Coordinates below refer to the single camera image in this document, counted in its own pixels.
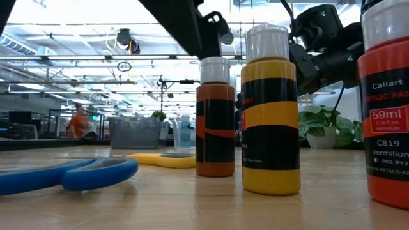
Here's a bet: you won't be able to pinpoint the red paint bottle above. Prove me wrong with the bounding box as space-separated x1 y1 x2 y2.
357 0 409 211

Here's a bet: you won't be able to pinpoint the potted green striped plant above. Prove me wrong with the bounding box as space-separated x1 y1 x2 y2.
298 105 365 150

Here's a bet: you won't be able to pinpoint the clear plastic bin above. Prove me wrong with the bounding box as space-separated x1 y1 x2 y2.
172 116 197 151

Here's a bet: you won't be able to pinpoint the black ceiling cable reel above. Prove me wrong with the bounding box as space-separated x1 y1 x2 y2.
219 29 235 46
115 27 141 56

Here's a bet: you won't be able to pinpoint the blue paint bottle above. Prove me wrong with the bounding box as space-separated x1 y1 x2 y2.
180 114 193 149

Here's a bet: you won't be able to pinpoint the small background green plant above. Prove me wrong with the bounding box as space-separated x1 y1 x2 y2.
151 110 167 123

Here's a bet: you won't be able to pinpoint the person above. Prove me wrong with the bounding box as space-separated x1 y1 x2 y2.
66 105 91 139

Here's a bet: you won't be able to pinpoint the black aluminium table frame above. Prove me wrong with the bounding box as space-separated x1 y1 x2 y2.
0 139 365 152

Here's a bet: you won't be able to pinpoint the yellow paint bottle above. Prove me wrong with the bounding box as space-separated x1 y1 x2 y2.
240 23 302 196

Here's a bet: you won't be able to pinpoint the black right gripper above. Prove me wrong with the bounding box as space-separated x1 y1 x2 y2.
289 3 345 54

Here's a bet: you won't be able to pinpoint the dark grey plastic bin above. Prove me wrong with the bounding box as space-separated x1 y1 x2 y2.
107 116 164 150

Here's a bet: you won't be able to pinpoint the blue-handled scissors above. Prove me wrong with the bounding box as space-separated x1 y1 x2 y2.
0 158 139 197

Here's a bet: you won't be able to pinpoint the brown paint bottle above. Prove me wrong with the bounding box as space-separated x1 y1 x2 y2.
195 56 236 178

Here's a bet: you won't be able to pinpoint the black background monitor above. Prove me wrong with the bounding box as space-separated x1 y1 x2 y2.
8 111 33 126

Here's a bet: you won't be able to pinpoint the yellow-handled scissors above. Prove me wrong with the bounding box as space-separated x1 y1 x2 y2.
111 153 197 169

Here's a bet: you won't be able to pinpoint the black background frame rig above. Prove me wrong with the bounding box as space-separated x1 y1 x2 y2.
47 109 105 141

